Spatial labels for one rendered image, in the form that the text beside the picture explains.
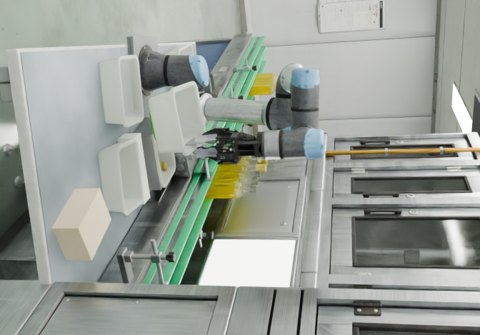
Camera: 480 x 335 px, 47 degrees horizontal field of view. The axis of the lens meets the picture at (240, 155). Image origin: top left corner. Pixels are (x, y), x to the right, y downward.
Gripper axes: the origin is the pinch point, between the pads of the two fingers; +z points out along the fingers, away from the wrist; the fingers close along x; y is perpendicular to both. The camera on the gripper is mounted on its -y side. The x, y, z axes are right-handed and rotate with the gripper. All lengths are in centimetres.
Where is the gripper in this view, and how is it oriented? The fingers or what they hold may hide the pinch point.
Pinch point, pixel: (191, 145)
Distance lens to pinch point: 149.0
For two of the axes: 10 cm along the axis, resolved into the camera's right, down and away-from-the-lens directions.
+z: -9.8, 0.2, 2.0
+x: 0.7, 9.7, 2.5
